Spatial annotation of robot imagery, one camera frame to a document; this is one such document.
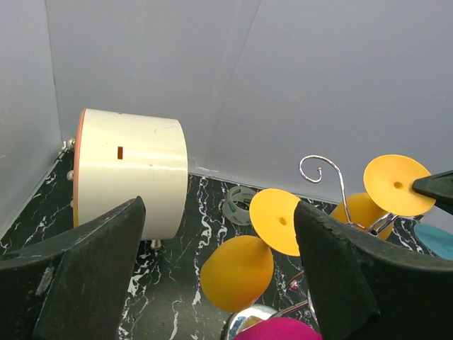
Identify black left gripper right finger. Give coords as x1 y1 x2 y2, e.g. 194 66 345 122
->
294 201 452 339

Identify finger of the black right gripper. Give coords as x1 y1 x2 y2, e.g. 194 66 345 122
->
412 170 453 215

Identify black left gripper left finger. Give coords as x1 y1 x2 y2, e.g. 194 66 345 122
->
1 197 146 339

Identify orange wine glass front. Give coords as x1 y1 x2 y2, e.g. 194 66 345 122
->
347 154 435 231

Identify orange wine glass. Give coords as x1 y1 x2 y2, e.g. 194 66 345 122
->
200 188 300 313
347 154 435 231

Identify blue wine glass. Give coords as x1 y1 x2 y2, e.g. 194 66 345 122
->
414 223 453 261

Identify pink wine glass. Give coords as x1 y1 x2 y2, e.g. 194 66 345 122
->
235 317 322 340

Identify white cylindrical box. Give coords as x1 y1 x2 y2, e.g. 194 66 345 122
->
68 108 188 241

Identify clear tape roll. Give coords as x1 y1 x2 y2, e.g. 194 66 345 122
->
222 186 256 226

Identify chrome wire wine glass rack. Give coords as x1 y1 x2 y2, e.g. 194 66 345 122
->
222 154 401 340

